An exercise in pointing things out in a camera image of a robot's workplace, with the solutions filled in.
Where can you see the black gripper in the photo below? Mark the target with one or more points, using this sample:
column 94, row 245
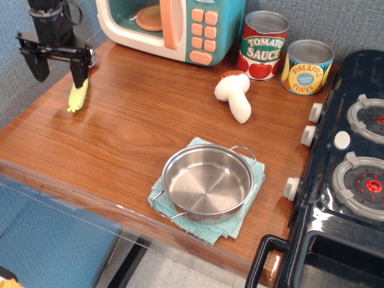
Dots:
column 53, row 29

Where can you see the stainless steel pot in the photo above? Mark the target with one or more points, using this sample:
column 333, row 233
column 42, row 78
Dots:
column 205, row 183

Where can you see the orange object bottom left corner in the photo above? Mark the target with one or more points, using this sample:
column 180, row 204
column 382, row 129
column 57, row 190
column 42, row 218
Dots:
column 9, row 279

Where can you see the black toy stove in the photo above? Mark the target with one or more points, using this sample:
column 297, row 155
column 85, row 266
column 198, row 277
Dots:
column 336, row 226

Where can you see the tomato sauce can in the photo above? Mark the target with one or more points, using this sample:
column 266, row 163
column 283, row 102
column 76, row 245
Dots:
column 263, row 40

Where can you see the toy microwave teal and cream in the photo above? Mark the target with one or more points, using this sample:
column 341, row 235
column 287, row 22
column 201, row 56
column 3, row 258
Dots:
column 196, row 32

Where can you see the plush mushroom toy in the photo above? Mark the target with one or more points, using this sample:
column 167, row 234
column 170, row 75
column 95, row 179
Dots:
column 231, row 87

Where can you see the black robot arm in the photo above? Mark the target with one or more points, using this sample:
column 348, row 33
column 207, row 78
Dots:
column 50, row 52

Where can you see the pineapple slices can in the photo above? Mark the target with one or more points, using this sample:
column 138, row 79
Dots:
column 307, row 65

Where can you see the spoon with green handle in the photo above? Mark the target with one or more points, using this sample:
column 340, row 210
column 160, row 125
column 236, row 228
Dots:
column 77, row 95

